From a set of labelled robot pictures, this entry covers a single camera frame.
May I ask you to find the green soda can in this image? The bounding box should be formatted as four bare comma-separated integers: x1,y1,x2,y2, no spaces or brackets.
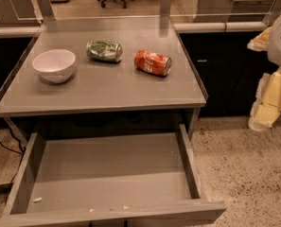
86,41,123,62

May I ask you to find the grey open top drawer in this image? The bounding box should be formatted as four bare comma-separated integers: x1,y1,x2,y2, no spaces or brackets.
0,127,226,227

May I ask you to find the white bowl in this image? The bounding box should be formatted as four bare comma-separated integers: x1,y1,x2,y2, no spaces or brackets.
32,49,76,83

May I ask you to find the black floor cable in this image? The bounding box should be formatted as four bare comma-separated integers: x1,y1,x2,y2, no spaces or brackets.
0,128,26,203

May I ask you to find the red coke can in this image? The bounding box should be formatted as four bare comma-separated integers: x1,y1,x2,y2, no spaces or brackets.
134,50,172,77

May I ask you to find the grey cabinet table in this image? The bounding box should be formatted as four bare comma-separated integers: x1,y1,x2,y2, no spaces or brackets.
0,15,209,144

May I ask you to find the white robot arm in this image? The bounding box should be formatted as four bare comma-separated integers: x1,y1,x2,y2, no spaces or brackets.
247,15,281,131

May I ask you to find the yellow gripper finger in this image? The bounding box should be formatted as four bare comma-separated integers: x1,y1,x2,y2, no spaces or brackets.
248,67,281,131
247,27,272,52

